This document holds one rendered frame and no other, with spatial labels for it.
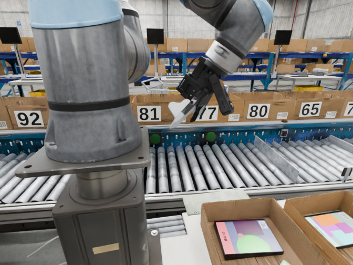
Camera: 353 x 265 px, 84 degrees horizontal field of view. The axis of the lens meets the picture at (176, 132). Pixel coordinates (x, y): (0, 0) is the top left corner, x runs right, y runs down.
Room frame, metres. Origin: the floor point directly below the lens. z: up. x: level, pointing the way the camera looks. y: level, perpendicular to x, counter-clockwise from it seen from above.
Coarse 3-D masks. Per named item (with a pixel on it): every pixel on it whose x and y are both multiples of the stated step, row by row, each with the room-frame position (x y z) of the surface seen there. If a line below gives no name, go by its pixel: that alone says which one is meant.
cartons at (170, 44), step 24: (0, 48) 5.42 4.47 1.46; (24, 48) 5.46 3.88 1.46; (168, 48) 5.84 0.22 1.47; (192, 48) 5.92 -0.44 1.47; (264, 48) 6.14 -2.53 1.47; (288, 48) 6.21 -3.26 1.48; (312, 48) 6.28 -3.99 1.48; (336, 48) 6.54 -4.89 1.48; (0, 72) 5.40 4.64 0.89; (288, 72) 5.94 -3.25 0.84
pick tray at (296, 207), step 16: (336, 192) 0.63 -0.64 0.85; (288, 208) 0.57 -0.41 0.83; (304, 208) 0.61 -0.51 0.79; (320, 208) 0.62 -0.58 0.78; (336, 208) 0.64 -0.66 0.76; (352, 208) 0.60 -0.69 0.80; (304, 224) 0.49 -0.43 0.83; (320, 240) 0.43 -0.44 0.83; (336, 256) 0.38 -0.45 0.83; (352, 256) 0.43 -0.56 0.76
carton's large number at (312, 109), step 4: (304, 104) 1.42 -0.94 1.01; (308, 104) 1.43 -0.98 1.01; (312, 104) 1.43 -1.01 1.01; (316, 104) 1.43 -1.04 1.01; (320, 104) 1.44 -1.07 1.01; (304, 108) 1.42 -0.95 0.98; (308, 108) 1.43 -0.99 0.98; (312, 108) 1.43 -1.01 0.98; (316, 108) 1.43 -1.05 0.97; (300, 112) 1.42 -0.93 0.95; (304, 112) 1.42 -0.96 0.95; (308, 112) 1.43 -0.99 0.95; (312, 112) 1.43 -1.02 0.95; (316, 112) 1.43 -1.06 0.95; (300, 116) 1.42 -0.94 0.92; (304, 116) 1.43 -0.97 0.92
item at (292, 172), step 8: (256, 136) 1.29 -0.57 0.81; (256, 144) 1.27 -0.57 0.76; (264, 144) 1.18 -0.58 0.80; (264, 152) 1.16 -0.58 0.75; (272, 152) 1.08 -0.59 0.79; (272, 160) 1.06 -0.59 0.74; (280, 160) 0.99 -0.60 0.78; (280, 168) 0.98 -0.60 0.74; (288, 168) 0.92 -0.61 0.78; (296, 168) 0.87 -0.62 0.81; (288, 176) 0.90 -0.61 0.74; (296, 176) 0.85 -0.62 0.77
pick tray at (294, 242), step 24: (216, 216) 0.58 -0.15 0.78; (240, 216) 0.59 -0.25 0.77; (264, 216) 0.60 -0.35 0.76; (288, 216) 0.51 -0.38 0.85; (216, 240) 0.49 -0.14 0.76; (288, 240) 0.48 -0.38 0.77; (216, 264) 0.37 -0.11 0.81; (240, 264) 0.41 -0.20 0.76; (264, 264) 0.41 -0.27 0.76; (312, 264) 0.38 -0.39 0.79
